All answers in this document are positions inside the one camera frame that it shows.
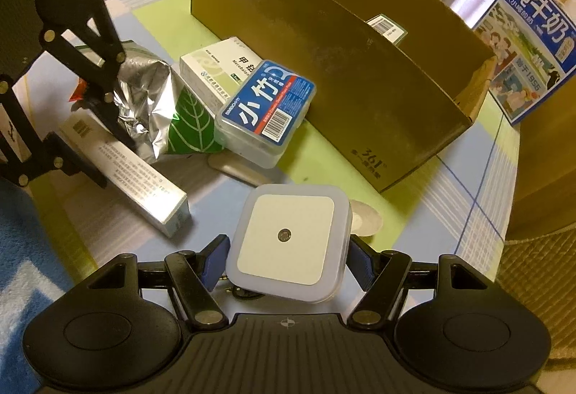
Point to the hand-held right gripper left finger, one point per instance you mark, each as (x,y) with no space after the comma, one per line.
(215,261)

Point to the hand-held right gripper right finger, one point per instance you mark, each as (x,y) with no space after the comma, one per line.
(360,262)

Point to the small white round lid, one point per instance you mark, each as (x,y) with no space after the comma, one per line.
(366,218)

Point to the long silver white box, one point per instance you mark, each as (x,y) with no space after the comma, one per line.
(135,182)

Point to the clear plastic box blue label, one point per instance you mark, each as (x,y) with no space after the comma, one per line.
(270,106)

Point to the silver foil bag green leaf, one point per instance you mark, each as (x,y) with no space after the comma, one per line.
(144,101)

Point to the red packet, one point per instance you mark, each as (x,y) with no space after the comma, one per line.
(77,91)

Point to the brown curtain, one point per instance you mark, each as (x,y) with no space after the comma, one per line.
(549,178)

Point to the white plastic spoon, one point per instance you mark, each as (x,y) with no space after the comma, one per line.
(238,171)

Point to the white square night light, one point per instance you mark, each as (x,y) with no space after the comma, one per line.
(285,236)

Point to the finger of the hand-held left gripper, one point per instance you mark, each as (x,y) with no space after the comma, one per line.
(110,106)
(78,160)

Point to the white green medicine box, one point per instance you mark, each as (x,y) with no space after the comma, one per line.
(211,65)

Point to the blue white cloth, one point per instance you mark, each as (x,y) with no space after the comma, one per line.
(27,236)

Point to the large brown cardboard box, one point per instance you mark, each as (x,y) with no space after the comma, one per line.
(360,74)

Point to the blue illustrated milk carton box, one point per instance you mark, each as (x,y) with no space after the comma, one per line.
(522,47)

